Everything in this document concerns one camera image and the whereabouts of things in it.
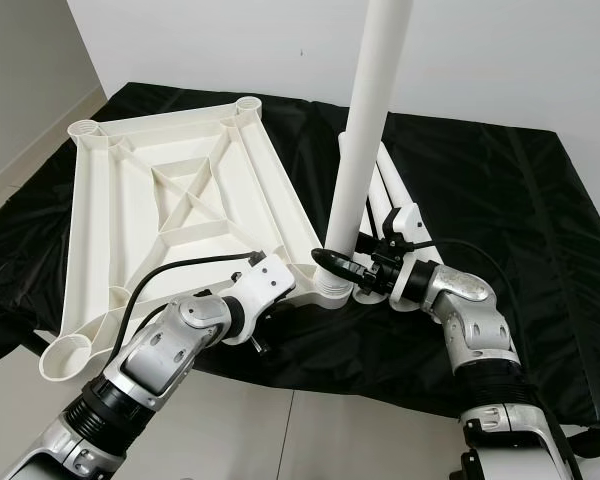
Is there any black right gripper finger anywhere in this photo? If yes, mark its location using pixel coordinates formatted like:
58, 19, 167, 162
311, 247, 357, 282

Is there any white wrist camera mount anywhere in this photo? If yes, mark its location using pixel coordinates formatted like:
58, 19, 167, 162
380, 200, 431, 296
220, 253, 298, 341

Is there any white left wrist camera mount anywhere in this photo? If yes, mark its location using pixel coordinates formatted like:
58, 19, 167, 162
220, 253, 298, 341

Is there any white plastic children table top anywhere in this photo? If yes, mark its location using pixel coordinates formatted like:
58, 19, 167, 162
40, 95, 351, 383

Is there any black cloth table cover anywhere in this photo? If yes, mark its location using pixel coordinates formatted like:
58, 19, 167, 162
0, 80, 600, 426

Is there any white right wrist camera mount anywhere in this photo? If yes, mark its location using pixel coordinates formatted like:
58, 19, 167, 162
380, 200, 431, 296

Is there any white plastic table leg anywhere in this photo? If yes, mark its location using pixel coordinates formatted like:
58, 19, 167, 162
323, 0, 415, 291
365, 180, 393, 246
337, 133, 356, 206
376, 143, 431, 251

